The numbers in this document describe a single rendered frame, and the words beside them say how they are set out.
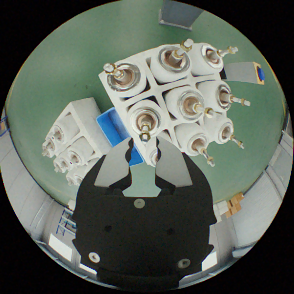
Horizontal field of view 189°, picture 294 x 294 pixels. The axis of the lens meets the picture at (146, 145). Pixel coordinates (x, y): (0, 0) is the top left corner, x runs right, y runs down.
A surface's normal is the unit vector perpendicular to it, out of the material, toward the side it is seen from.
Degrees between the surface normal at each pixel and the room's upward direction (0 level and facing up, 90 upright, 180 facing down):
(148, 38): 0
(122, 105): 0
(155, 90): 0
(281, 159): 90
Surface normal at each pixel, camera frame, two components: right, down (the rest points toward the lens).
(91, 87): -0.01, 0.53
